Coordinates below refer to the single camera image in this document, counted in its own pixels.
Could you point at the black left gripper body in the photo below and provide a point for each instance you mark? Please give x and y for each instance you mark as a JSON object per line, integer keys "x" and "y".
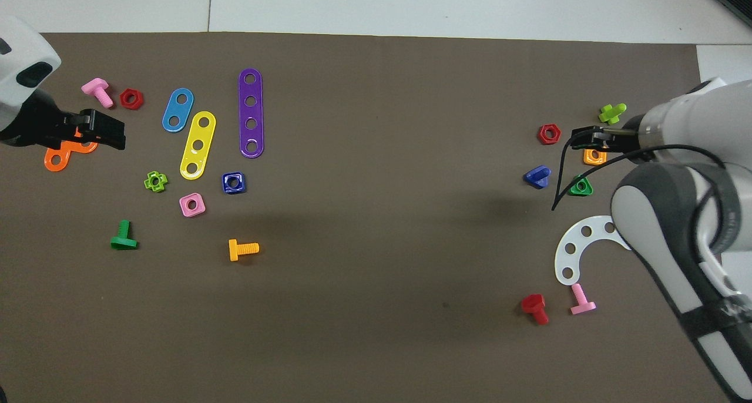
{"x": 38, "y": 130}

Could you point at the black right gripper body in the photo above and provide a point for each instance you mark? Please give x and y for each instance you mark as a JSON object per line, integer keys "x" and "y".
{"x": 633, "y": 138}

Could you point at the blue triangle-head bolt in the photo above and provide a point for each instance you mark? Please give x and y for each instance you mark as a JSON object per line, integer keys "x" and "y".
{"x": 536, "y": 177}

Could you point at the dark blue square nut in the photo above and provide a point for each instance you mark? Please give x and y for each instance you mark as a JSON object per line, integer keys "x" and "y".
{"x": 227, "y": 187}

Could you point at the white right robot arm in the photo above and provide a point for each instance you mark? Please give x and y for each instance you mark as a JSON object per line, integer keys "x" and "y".
{"x": 664, "y": 215}

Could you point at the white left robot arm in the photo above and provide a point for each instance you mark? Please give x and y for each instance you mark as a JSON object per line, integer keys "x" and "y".
{"x": 20, "y": 47}

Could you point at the orange square nut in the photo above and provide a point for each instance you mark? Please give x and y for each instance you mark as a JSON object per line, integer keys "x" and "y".
{"x": 588, "y": 158}

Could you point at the lime green cross bolt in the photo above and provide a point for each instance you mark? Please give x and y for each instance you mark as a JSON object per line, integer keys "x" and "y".
{"x": 611, "y": 114}

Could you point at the red hexagon nut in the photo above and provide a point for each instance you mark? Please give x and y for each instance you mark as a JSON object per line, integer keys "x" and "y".
{"x": 542, "y": 135}
{"x": 126, "y": 99}

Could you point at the pink plastic bolt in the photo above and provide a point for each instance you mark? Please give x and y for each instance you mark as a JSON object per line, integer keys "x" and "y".
{"x": 97, "y": 89}
{"x": 580, "y": 300}

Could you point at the orange angled three-hole plate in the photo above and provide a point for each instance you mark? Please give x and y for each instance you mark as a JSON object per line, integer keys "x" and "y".
{"x": 56, "y": 168}

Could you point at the green triangle nut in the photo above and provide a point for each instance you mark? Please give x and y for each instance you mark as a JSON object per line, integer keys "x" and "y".
{"x": 585, "y": 190}

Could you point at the lime green cross nut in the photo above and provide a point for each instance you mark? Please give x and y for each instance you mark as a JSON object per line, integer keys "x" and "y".
{"x": 150, "y": 184}

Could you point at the blue two-hole plate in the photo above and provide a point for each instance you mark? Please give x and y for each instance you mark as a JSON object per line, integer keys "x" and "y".
{"x": 174, "y": 120}

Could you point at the dark green plastic bolt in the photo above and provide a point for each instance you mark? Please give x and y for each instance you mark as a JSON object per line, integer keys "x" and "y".
{"x": 124, "y": 232}

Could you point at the yellow three-hole plate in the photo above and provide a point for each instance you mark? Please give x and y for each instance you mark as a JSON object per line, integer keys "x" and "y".
{"x": 204, "y": 133}

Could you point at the pink square nut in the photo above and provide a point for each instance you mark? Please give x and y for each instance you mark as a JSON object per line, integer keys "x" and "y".
{"x": 200, "y": 206}

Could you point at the white curved five-hole plate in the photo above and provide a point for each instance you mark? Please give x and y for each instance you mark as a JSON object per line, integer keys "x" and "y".
{"x": 561, "y": 262}

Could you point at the purple four-hole plate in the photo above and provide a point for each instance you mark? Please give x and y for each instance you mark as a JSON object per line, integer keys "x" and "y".
{"x": 251, "y": 112}

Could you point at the red plastic bolt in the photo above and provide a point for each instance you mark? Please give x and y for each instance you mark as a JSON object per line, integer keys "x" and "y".
{"x": 533, "y": 304}

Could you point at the orange plastic bolt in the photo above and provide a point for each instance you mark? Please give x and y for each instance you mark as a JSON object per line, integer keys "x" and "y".
{"x": 244, "y": 249}

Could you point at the brown table mat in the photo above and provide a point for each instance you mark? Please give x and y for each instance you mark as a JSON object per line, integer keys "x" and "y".
{"x": 376, "y": 309}

